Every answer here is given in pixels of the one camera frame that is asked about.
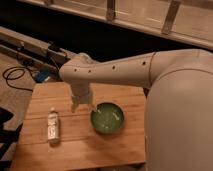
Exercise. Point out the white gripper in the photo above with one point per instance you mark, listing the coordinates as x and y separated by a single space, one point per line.
82 94

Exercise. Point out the small clear plastic bottle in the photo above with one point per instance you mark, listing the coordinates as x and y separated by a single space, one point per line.
53 126

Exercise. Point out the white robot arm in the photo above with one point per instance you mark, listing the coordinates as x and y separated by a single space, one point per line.
178 113

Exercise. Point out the green ceramic bowl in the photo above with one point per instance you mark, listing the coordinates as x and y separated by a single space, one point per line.
107 118

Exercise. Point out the blue box on floor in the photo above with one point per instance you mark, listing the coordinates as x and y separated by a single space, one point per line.
41 76

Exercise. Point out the black clamp on rail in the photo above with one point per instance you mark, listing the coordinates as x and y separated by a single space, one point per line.
53 48

